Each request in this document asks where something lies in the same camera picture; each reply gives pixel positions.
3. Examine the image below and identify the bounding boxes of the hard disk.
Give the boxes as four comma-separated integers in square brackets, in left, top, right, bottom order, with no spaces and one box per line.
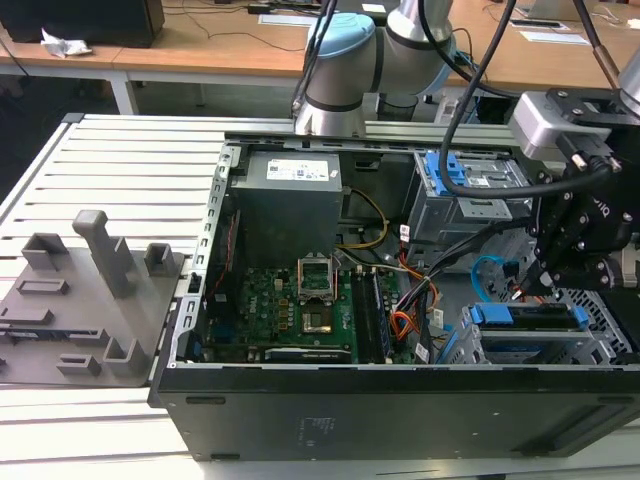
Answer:
[468,301,590,335]

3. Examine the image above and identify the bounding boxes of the long wooden desk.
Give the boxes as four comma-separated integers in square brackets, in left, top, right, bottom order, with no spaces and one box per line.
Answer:
[0,0,640,117]

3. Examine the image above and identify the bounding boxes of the metal socket cover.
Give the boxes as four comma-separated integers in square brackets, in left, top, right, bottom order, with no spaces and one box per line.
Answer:
[296,255,336,302]

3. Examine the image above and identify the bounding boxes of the black graphics card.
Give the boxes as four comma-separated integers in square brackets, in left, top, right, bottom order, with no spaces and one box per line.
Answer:
[263,346,352,363]

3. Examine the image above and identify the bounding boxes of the CPU socket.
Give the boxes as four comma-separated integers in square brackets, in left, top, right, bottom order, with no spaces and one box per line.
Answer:
[301,309,334,336]

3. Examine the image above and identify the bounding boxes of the black cable with brown end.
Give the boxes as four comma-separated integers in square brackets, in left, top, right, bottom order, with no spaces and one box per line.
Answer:
[572,0,621,90]

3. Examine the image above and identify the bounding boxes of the white paper sheet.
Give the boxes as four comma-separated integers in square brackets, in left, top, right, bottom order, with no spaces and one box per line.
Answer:
[257,13,309,27]
[518,29,592,47]

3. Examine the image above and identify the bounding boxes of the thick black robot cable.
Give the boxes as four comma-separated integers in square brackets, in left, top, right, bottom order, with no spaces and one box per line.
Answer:
[439,0,615,202]

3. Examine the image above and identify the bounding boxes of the black box on desk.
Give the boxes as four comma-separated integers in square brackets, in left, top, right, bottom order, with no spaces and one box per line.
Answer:
[0,0,166,50]

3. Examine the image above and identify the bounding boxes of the green motherboard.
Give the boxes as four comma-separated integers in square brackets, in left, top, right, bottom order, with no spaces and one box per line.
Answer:
[205,263,417,365]

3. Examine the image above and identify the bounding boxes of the blue plastic drive latch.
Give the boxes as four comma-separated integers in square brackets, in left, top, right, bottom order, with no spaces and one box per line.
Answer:
[422,151,477,198]

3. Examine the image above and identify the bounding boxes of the crumpled white paper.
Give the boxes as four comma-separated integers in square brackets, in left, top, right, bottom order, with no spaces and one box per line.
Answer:
[39,27,95,60]

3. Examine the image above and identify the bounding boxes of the orange and red wire bundle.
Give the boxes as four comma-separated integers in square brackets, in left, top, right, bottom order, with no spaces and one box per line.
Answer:
[391,269,442,347]

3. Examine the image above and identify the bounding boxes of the metal drive cage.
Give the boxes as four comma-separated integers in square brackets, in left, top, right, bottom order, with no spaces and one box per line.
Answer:
[403,149,539,262]

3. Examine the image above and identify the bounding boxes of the metal disk bay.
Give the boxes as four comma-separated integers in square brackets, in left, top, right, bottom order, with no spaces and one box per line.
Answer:
[438,301,632,366]

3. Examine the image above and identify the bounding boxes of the blue disk wire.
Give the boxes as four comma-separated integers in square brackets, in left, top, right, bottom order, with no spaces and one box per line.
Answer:
[470,253,522,304]

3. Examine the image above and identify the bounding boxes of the black framed tablet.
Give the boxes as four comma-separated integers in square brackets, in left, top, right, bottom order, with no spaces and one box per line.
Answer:
[503,16,572,32]

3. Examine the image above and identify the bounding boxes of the black arm base cables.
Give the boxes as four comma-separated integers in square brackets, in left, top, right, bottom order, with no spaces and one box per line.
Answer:
[288,0,339,120]

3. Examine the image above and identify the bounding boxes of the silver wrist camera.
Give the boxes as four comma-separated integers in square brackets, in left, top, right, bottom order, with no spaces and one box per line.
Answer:
[508,92,574,160]

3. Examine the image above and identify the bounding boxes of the black open PC case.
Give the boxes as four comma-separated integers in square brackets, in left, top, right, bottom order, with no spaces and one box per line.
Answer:
[147,130,640,462]

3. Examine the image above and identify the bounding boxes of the grey power supply unit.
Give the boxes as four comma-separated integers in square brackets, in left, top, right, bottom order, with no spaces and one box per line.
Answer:
[228,151,345,257]

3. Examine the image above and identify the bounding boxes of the black sleeved wire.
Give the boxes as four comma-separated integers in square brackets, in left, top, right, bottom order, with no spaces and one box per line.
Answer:
[422,214,535,282]

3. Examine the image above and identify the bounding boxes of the RAM stick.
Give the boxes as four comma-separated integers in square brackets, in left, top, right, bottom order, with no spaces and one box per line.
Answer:
[372,269,392,364]

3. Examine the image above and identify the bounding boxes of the blue network cable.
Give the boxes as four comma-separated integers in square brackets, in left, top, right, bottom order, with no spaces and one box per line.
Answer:
[452,47,490,124]

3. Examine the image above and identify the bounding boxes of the yellow and black wire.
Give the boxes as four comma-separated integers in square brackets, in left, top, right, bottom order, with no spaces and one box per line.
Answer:
[334,186,390,250]

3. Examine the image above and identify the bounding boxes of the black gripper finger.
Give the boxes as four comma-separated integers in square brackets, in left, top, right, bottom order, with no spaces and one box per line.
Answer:
[520,172,591,296]
[538,258,614,297]

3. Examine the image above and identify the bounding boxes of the grey laptop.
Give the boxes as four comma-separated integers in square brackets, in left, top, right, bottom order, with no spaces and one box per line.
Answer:
[526,0,581,23]

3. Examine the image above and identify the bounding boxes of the grey parts rack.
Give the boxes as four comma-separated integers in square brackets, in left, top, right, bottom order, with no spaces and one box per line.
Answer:
[0,209,189,389]

